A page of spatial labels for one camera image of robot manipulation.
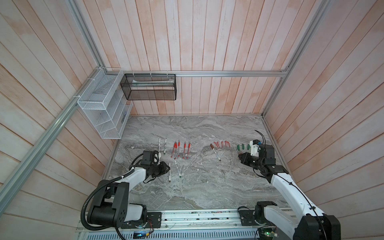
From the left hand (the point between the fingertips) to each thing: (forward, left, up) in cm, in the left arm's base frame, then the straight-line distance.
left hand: (168, 171), depth 89 cm
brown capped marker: (+17, -29, -1) cm, 34 cm away
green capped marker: (-3, -7, -1) cm, 8 cm away
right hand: (+6, -42, +10) cm, 44 cm away
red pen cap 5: (+23, -40, -1) cm, 46 cm away
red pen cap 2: (+22, -33, -1) cm, 40 cm away
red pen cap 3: (+22, -36, -1) cm, 42 cm away
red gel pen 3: (+18, -5, -1) cm, 18 cm away
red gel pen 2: (+17, -4, -1) cm, 17 cm away
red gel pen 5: (+18, -13, -1) cm, 22 cm away
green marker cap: (+18, -47, -1) cm, 50 cm away
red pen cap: (+20, -32, -2) cm, 38 cm away
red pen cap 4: (+21, -39, -1) cm, 44 cm away
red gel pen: (+19, -2, -1) cm, 19 cm away
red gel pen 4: (+18, -9, -1) cm, 21 cm away
